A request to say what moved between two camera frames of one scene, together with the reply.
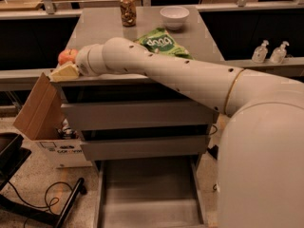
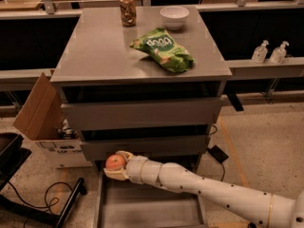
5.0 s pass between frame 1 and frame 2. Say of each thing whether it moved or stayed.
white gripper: moved
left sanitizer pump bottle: stayed
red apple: moved
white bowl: stayed
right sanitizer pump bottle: stayed
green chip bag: stayed
